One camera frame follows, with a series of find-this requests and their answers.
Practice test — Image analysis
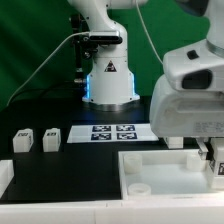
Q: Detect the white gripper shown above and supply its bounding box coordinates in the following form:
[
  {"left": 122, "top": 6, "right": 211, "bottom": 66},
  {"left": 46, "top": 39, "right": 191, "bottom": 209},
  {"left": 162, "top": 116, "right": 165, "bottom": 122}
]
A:
[{"left": 149, "top": 76, "right": 224, "bottom": 160}]

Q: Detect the white square tabletop tray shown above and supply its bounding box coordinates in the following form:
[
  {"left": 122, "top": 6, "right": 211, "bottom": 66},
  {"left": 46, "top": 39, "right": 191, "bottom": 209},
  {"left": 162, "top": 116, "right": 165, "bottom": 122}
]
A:
[{"left": 119, "top": 149, "right": 224, "bottom": 200}]

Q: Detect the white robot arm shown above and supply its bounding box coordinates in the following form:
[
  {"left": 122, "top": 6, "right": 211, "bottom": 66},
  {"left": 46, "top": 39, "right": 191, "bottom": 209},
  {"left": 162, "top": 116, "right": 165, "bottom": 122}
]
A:
[{"left": 67, "top": 0, "right": 224, "bottom": 161}]

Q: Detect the white sheet with markers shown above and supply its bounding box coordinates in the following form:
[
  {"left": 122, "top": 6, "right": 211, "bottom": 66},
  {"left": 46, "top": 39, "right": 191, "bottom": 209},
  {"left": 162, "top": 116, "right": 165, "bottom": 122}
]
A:
[{"left": 67, "top": 123, "right": 158, "bottom": 143}]

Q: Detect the white left obstacle block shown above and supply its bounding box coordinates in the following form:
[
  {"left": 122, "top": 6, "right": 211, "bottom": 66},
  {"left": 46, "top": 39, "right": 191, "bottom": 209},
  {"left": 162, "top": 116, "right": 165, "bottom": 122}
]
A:
[{"left": 0, "top": 160, "right": 14, "bottom": 198}]

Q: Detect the white front rail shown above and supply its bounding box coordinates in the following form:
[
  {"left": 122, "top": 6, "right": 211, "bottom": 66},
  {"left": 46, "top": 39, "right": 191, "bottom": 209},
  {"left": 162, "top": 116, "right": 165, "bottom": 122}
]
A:
[{"left": 0, "top": 198, "right": 224, "bottom": 224}]

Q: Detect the black camera on stand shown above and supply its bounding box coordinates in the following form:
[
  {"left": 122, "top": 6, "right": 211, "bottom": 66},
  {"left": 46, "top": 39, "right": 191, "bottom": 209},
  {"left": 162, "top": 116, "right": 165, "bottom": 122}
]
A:
[{"left": 69, "top": 14, "right": 122, "bottom": 86}]

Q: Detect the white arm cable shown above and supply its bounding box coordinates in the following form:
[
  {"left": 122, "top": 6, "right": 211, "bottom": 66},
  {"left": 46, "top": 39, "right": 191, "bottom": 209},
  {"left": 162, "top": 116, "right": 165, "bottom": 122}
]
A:
[{"left": 134, "top": 0, "right": 165, "bottom": 66}]

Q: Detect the white camera cable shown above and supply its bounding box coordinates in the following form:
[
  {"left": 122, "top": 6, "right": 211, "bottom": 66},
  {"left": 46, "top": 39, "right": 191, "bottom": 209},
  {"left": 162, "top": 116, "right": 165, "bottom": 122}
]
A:
[{"left": 5, "top": 31, "right": 90, "bottom": 108}]

